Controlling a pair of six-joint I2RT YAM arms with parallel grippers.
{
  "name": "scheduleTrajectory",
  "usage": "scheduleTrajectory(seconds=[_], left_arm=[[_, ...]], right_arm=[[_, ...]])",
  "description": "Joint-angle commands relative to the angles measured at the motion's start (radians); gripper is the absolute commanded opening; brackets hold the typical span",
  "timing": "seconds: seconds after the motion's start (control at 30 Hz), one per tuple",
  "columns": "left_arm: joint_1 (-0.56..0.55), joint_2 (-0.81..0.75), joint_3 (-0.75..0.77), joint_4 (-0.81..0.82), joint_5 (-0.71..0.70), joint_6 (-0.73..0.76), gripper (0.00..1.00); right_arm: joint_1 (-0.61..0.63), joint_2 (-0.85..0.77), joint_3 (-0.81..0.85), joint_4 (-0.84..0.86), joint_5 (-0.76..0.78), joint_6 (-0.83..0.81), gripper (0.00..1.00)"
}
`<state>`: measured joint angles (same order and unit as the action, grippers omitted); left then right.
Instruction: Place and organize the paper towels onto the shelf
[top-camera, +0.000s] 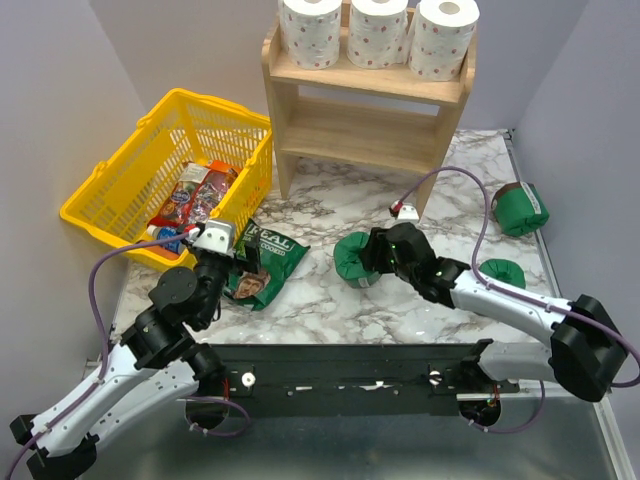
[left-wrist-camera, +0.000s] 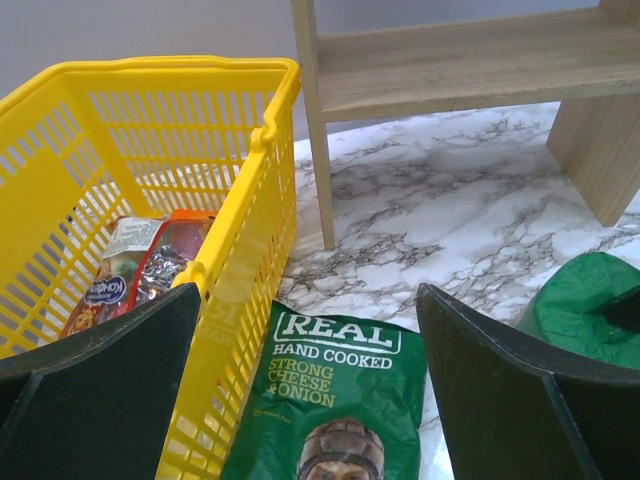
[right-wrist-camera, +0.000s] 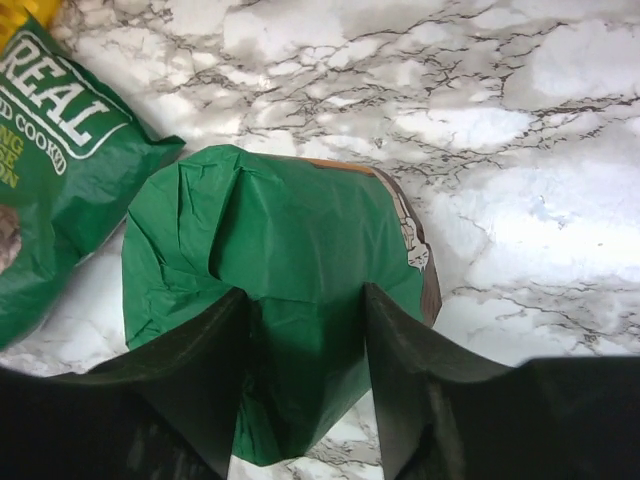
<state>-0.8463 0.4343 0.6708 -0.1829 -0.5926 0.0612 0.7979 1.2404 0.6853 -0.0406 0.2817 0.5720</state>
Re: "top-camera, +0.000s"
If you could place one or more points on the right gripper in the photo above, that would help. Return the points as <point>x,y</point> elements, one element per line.
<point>377,241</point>

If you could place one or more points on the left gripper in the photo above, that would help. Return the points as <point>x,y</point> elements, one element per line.
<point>252,264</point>

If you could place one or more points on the green roll brown end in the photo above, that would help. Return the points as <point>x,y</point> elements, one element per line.
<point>347,262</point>

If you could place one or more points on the floral paper towel roll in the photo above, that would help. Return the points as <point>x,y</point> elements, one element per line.
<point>310,31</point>
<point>378,33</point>
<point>441,35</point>

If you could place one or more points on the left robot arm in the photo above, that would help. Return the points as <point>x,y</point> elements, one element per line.
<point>185,299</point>

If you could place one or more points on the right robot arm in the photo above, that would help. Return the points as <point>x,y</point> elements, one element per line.
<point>578,346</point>

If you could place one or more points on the wooden two-tier shelf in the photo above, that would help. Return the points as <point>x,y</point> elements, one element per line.
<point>337,131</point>

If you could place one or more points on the green chip bag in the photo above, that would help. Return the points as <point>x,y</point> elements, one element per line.
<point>280,255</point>

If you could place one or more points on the red candy bag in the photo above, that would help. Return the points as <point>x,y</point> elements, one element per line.
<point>197,192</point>

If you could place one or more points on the orange snack packet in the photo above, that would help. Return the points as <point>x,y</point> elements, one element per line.
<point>224,168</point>

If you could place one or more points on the blue label bottle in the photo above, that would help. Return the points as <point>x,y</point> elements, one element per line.
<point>164,232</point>

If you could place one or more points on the yellow plastic shopping basket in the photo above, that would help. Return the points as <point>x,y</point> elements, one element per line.
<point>116,202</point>

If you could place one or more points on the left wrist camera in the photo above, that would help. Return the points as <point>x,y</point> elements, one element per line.
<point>215,236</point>

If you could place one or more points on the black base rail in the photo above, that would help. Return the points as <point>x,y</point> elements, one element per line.
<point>271,381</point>

